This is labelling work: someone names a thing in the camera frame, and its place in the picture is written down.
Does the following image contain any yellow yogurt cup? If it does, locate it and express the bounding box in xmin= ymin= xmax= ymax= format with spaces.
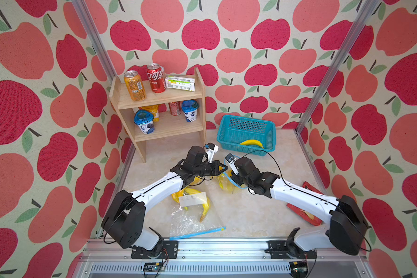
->
xmin=139 ymin=104 xmax=160 ymax=122

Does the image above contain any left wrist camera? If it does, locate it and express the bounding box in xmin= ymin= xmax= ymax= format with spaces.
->
xmin=205 ymin=142 xmax=219 ymax=163

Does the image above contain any left aluminium corner post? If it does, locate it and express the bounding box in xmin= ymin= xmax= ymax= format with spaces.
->
xmin=72 ymin=0 xmax=117 ymax=82

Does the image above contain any wooden shelf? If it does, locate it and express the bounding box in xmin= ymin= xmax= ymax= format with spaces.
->
xmin=109 ymin=67 xmax=206 ymax=163

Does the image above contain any red chips bag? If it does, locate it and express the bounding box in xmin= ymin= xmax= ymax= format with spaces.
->
xmin=287 ymin=181 xmax=323 ymax=227

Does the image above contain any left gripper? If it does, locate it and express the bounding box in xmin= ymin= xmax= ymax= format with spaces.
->
xmin=193 ymin=160 xmax=229 ymax=176

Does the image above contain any right aluminium corner post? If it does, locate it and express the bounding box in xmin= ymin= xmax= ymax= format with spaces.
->
xmin=295 ymin=0 xmax=379 ymax=137

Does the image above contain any blue yogurt cup left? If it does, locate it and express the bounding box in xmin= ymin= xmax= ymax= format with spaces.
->
xmin=134 ymin=110 xmax=155 ymax=134

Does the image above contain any aluminium corner post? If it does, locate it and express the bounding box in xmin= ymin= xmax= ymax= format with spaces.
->
xmin=72 ymin=0 xmax=117 ymax=82
xmin=295 ymin=0 xmax=379 ymax=137

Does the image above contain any blue yogurt cup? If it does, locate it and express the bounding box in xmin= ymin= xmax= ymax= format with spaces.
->
xmin=181 ymin=100 xmax=199 ymax=122
xmin=134 ymin=110 xmax=155 ymax=134

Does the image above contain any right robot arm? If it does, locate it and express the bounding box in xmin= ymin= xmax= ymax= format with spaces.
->
xmin=226 ymin=155 xmax=368 ymax=256

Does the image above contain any green white box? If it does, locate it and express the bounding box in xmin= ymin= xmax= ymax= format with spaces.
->
xmin=165 ymin=75 xmax=195 ymax=92

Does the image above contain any small red can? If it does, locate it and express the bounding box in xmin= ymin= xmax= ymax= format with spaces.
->
xmin=169 ymin=101 xmax=181 ymax=116

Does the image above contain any aluminium front rail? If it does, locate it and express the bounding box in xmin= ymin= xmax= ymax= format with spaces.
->
xmin=71 ymin=237 xmax=374 ymax=278

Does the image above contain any blue yogurt cup right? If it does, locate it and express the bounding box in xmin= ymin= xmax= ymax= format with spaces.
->
xmin=181 ymin=100 xmax=199 ymax=122

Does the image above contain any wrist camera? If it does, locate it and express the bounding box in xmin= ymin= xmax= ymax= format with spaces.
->
xmin=225 ymin=154 xmax=239 ymax=175
xmin=205 ymin=142 xmax=219 ymax=163

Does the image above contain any red cola can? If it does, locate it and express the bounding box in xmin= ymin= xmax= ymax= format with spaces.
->
xmin=147 ymin=63 xmax=166 ymax=93

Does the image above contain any teal plastic basket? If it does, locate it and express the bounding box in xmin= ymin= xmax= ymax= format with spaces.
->
xmin=217 ymin=115 xmax=276 ymax=156

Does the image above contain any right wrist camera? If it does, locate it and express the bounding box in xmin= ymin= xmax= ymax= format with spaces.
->
xmin=225 ymin=154 xmax=239 ymax=175

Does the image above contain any zip-top bag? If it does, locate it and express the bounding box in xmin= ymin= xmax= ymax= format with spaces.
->
xmin=170 ymin=193 xmax=226 ymax=240
xmin=216 ymin=166 xmax=247 ymax=195

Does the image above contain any orange soda can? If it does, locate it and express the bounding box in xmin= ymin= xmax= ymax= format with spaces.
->
xmin=124 ymin=70 xmax=147 ymax=101

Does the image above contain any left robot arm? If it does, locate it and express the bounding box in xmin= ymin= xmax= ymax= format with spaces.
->
xmin=101 ymin=143 xmax=228 ymax=258

